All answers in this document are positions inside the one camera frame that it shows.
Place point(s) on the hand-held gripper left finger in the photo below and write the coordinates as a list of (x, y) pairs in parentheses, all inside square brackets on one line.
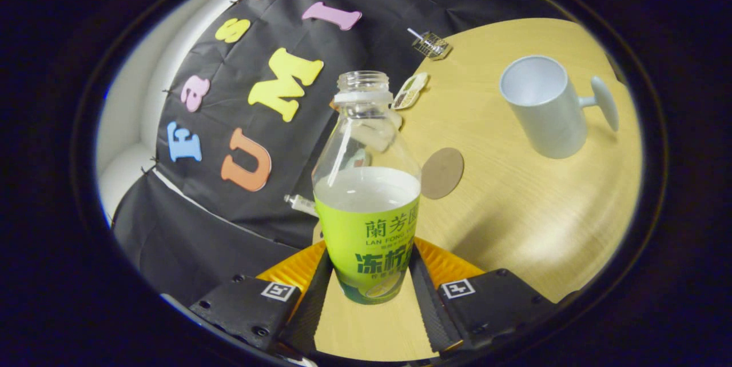
[(311, 304)]

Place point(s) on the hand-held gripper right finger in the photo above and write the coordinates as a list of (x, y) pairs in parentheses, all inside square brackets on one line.
[(426, 304)]

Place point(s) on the green label juice bottle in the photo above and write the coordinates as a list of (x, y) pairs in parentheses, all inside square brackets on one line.
[(366, 230)]

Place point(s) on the round brown coaster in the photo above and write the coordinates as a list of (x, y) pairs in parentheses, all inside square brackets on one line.
[(442, 174)]

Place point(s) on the small white green capped bottle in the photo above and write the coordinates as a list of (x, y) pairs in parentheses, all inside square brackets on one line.
[(300, 203)]

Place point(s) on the wooden table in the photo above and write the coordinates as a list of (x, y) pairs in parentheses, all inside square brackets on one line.
[(526, 212)]

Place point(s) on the white compartment food tray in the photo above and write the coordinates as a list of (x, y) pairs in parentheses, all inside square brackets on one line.
[(409, 91)]

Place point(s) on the white straw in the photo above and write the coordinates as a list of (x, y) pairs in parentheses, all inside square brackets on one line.
[(414, 32)]

